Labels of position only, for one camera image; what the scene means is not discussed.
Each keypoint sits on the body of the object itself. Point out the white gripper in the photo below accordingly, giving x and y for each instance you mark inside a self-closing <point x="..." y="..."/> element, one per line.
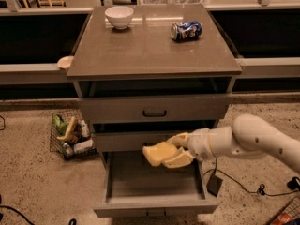
<point x="199" y="143"/>

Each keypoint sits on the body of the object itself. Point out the white packet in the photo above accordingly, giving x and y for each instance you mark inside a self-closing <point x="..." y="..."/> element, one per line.
<point x="83" y="146"/>

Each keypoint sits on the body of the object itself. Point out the grey drawer cabinet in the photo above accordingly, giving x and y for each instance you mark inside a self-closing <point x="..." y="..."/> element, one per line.
<point x="143" y="59"/>

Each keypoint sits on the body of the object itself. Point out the grey bottom drawer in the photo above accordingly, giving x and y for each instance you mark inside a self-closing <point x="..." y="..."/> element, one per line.
<point x="134" y="188"/>

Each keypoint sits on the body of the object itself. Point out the wire basket at right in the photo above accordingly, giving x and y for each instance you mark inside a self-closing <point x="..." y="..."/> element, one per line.
<point x="292" y="209"/>

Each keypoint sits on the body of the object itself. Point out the yellow sponge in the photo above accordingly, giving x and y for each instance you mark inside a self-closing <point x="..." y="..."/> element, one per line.
<point x="155" y="154"/>

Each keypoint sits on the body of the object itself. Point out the red can in basket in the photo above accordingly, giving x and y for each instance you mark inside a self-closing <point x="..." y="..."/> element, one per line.
<point x="281" y="219"/>

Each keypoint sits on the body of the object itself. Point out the grey middle drawer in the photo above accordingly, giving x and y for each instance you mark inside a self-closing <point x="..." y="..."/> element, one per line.
<point x="133" y="136"/>

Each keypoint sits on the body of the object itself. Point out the black wire basket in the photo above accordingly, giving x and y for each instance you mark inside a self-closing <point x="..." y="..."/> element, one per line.
<point x="65" y="149"/>

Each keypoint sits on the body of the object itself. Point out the green snack bag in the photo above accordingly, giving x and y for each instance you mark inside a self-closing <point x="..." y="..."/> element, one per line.
<point x="59" y="124"/>

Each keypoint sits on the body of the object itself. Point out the yellow banana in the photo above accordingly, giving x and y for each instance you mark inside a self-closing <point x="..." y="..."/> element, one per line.
<point x="70" y="136"/>

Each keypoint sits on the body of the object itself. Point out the white ceramic bowl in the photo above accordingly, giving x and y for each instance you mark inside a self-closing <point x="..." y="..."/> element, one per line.
<point x="119" y="16"/>

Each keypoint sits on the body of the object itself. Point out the blue crushed soda can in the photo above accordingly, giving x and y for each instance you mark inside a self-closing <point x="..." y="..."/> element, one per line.
<point x="186" y="30"/>

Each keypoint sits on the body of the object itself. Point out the white small bottle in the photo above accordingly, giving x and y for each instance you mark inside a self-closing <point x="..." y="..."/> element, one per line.
<point x="84" y="129"/>

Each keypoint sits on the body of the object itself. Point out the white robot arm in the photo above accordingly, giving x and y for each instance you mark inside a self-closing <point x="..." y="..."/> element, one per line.
<point x="249" y="136"/>

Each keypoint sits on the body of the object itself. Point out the grey top drawer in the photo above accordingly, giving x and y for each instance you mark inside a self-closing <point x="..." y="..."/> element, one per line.
<point x="154" y="108"/>

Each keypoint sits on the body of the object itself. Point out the grey drawer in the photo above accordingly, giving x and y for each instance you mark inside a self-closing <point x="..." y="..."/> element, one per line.
<point x="134" y="188"/>
<point x="133" y="136"/>
<point x="154" y="108"/>

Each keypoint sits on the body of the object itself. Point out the black power adapter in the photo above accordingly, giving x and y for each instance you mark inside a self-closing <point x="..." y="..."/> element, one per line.
<point x="214" y="184"/>

